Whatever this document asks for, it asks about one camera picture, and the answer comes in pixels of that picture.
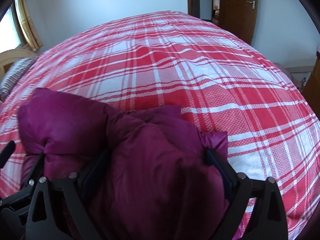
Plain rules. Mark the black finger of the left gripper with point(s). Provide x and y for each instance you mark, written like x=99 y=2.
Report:
x=6 y=153
x=24 y=196

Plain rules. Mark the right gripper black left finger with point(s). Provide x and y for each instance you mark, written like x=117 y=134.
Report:
x=58 y=209

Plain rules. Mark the magenta quilted down jacket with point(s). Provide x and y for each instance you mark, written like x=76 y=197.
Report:
x=152 y=184

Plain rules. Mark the striped grey pillow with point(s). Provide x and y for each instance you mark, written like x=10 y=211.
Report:
x=14 y=74

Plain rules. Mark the wooden headboard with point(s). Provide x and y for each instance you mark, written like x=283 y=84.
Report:
x=7 y=58

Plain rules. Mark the wooden cabinet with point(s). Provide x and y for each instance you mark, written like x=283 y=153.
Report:
x=311 y=91

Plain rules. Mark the yellow curtain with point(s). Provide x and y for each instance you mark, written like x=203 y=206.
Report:
x=28 y=28

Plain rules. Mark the red white plaid bedspread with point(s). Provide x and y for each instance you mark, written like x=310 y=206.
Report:
x=221 y=83

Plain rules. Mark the brown wooden door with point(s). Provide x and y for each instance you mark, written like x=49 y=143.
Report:
x=238 y=17

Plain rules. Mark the window with frame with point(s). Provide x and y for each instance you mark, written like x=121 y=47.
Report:
x=11 y=36

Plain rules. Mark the silver door handle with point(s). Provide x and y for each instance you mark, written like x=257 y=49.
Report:
x=252 y=3

